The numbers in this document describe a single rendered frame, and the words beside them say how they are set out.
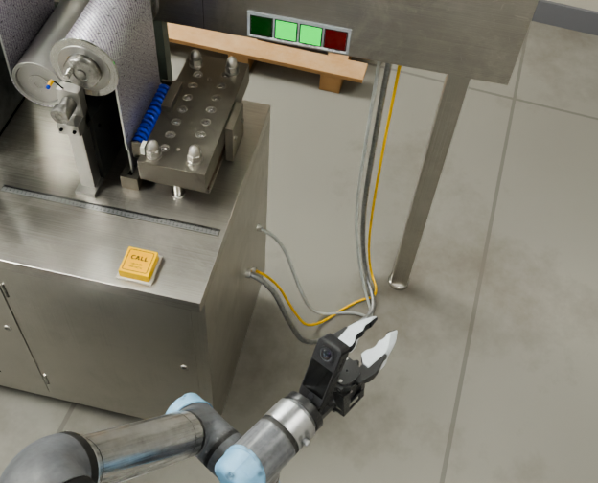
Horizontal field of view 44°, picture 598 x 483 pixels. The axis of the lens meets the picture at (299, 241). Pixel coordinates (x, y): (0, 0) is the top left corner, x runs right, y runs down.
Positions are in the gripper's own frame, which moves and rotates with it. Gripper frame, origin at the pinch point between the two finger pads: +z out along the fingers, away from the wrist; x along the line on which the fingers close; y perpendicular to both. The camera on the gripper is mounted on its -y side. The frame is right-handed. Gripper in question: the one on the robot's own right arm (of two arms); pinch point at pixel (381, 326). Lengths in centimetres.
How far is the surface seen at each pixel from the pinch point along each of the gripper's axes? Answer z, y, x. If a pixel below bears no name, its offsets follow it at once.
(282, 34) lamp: 50, -3, -70
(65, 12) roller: 14, -14, -102
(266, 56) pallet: 137, 91, -170
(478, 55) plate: 74, -1, -30
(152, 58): 26, -1, -89
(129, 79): 14, -5, -82
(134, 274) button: -10, 24, -60
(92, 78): 4, -12, -79
